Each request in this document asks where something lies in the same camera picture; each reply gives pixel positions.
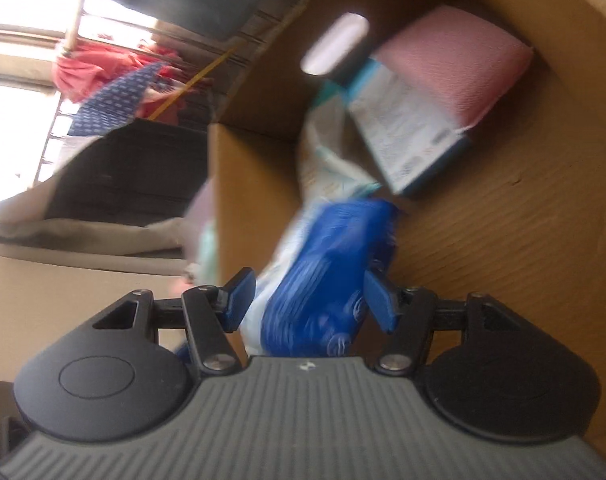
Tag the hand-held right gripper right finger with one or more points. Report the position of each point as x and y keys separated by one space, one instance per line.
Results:
x=380 y=305

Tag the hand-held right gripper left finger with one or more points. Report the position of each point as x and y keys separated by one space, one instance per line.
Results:
x=240 y=300

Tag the blue and white packet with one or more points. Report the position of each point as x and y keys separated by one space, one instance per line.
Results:
x=323 y=270

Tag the white cotton swab bag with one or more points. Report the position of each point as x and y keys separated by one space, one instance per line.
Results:
x=328 y=160

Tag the cardboard box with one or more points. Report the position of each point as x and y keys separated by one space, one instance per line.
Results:
x=508 y=210

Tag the teal and white box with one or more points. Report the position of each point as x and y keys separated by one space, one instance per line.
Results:
x=403 y=130

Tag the pink sponge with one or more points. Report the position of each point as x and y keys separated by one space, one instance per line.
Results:
x=453 y=55

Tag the dark furniture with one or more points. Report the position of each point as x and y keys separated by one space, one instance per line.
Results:
x=133 y=175

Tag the blue star print cloth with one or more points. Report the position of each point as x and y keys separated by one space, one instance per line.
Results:
x=118 y=100

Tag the red garment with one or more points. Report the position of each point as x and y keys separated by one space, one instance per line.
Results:
x=93 y=67

